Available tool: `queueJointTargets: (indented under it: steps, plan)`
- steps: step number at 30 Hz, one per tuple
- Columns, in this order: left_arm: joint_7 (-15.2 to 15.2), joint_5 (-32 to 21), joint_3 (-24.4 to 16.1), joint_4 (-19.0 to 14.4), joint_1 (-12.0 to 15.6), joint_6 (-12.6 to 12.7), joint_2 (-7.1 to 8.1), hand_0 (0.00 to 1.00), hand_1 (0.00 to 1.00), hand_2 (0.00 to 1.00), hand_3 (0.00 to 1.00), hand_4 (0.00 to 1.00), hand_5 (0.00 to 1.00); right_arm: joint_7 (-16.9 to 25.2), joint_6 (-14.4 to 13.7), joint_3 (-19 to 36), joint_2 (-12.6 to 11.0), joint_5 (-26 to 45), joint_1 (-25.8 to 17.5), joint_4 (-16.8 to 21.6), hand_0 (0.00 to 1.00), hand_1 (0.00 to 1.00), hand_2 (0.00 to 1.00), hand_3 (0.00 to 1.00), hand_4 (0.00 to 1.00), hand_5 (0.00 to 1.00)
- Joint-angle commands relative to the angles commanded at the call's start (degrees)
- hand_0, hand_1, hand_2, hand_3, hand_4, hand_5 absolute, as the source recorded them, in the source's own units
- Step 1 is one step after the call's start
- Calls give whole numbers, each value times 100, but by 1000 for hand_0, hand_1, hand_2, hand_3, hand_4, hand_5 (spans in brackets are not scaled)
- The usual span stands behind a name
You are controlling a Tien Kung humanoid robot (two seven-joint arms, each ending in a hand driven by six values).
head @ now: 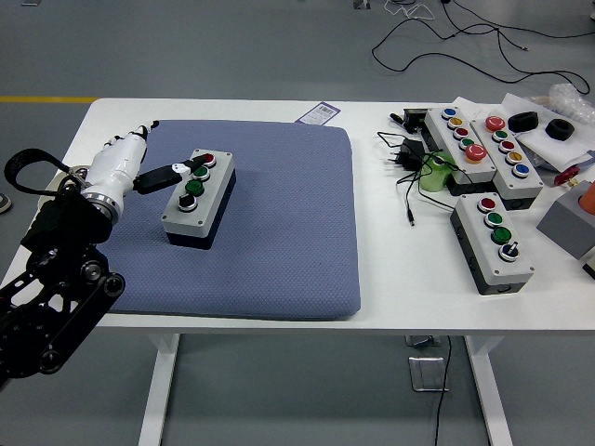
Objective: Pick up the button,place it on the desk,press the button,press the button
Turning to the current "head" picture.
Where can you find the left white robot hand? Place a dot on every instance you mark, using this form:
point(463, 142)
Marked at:
point(114, 167)

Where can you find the grey four-button control box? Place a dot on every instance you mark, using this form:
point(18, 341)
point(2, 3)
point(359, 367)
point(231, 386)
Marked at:
point(207, 204)
point(479, 241)

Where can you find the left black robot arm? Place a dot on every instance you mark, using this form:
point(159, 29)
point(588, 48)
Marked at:
point(70, 223)

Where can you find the grey five-button control box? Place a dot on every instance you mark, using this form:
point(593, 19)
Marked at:
point(488, 139)
point(441, 127)

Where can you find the grey shoe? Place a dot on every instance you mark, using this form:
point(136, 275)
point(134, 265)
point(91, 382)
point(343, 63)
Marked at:
point(3, 204)

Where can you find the blue-grey textured mat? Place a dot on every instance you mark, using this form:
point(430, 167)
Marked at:
point(279, 232)

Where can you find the purple barcode label card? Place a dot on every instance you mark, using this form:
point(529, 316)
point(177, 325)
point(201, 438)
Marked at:
point(318, 114)

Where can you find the white table leg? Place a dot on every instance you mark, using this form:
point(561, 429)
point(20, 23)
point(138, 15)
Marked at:
point(493, 395)
point(155, 395)

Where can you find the small black device box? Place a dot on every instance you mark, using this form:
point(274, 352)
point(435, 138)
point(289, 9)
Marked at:
point(413, 120)

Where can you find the light green foam block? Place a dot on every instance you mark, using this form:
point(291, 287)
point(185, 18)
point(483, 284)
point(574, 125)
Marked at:
point(434, 179)

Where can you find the small white paper sheet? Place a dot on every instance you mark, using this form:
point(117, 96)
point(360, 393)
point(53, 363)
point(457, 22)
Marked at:
point(467, 104)

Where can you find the metal floor socket plate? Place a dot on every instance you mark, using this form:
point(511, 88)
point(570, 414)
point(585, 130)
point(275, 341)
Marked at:
point(425, 371)

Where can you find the large white paper sheet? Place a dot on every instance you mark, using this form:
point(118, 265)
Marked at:
point(553, 148)

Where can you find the plain grey box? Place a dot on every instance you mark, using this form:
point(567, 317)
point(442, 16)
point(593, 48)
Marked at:
point(562, 223)

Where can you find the clear bubble wrap bag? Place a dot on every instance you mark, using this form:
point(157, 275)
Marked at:
point(569, 100)

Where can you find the orange object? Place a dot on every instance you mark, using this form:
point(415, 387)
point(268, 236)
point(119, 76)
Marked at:
point(588, 199)

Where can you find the white and black object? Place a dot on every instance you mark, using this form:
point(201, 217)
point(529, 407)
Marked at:
point(590, 265)

